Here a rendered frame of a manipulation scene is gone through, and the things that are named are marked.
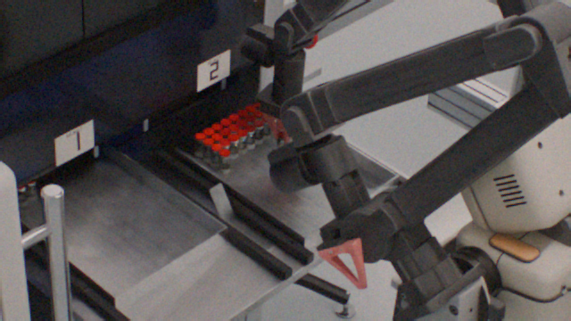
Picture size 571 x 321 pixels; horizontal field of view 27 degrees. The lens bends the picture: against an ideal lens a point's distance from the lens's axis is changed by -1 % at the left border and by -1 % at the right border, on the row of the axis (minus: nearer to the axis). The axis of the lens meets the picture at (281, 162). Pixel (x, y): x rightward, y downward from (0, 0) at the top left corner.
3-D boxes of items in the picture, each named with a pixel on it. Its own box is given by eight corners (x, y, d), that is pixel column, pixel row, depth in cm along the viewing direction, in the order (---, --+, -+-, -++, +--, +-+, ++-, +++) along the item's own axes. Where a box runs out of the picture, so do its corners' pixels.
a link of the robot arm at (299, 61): (293, 60, 217) (312, 47, 221) (264, 45, 220) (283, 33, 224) (291, 91, 221) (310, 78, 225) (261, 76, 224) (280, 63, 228)
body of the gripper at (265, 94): (270, 89, 232) (273, 57, 228) (317, 107, 229) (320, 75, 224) (253, 105, 228) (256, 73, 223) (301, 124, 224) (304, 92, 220)
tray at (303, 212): (175, 162, 231) (175, 148, 229) (269, 110, 247) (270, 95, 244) (303, 252, 214) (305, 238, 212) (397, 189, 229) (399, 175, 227)
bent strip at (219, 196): (208, 214, 220) (208, 189, 217) (219, 207, 222) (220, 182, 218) (261, 253, 213) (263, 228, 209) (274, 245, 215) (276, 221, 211)
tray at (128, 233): (-6, 212, 217) (-8, 198, 215) (104, 153, 232) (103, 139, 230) (115, 312, 200) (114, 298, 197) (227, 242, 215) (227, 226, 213)
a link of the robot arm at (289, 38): (291, 28, 213) (318, 17, 220) (241, 4, 218) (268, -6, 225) (279, 87, 219) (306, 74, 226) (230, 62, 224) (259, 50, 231)
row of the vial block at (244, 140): (208, 165, 231) (208, 146, 228) (273, 127, 242) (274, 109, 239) (215, 170, 230) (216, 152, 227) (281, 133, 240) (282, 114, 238)
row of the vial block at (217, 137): (200, 160, 232) (200, 141, 229) (265, 122, 243) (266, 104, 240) (208, 165, 231) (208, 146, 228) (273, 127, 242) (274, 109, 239)
